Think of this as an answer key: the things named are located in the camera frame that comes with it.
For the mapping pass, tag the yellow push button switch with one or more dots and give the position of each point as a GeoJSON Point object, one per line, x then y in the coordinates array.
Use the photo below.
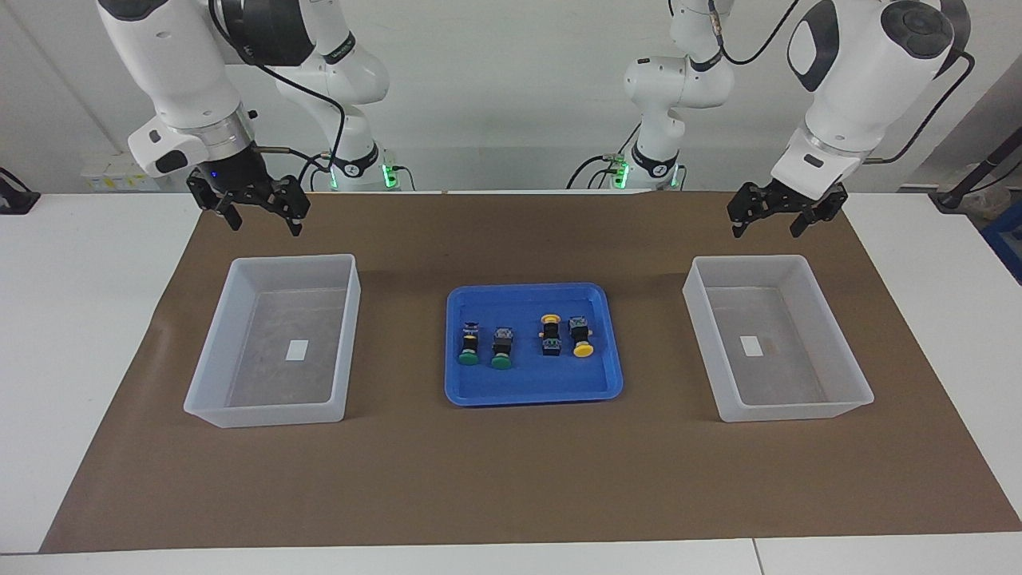
{"type": "Point", "coordinates": [582, 339]}
{"type": "Point", "coordinates": [550, 339]}

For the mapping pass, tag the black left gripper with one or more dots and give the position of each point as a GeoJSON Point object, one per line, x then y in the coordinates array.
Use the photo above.
{"type": "Point", "coordinates": [786, 204]}

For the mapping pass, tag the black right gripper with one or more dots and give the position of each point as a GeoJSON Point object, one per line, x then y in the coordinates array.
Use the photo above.
{"type": "Point", "coordinates": [235, 176]}

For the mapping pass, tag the blue plastic crate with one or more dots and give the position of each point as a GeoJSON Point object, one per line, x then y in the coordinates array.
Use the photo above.
{"type": "Point", "coordinates": [1008, 243]}

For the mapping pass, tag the black clamp mount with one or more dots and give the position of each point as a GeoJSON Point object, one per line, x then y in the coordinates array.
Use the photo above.
{"type": "Point", "coordinates": [16, 200]}

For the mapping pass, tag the translucent white plastic box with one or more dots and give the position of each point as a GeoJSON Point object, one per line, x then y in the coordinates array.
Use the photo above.
{"type": "Point", "coordinates": [271, 411]}
{"type": "Point", "coordinates": [790, 407]}

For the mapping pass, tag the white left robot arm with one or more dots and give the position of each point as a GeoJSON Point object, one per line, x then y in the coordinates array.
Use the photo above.
{"type": "Point", "coordinates": [858, 72]}

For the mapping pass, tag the white label sticker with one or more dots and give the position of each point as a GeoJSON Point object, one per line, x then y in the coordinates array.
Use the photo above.
{"type": "Point", "coordinates": [297, 349]}
{"type": "Point", "coordinates": [750, 346]}

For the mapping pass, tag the green push button switch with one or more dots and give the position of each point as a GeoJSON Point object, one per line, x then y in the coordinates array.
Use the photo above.
{"type": "Point", "coordinates": [469, 351]}
{"type": "Point", "coordinates": [501, 355]}

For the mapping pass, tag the brown paper table mat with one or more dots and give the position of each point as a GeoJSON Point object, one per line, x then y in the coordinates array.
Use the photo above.
{"type": "Point", "coordinates": [511, 479]}

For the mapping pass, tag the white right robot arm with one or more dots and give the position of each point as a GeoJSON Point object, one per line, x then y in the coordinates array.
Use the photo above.
{"type": "Point", "coordinates": [176, 64]}

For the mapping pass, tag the green lit base connector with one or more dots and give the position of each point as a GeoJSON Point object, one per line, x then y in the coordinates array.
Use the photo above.
{"type": "Point", "coordinates": [618, 172]}
{"type": "Point", "coordinates": [390, 172]}

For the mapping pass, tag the black pole stand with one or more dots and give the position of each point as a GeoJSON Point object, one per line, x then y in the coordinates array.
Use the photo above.
{"type": "Point", "coordinates": [978, 172]}

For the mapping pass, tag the white wall socket box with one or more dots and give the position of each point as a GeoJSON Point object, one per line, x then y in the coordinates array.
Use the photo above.
{"type": "Point", "coordinates": [120, 174]}

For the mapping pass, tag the blue plastic tray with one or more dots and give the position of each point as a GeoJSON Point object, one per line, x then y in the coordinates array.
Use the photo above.
{"type": "Point", "coordinates": [527, 383]}

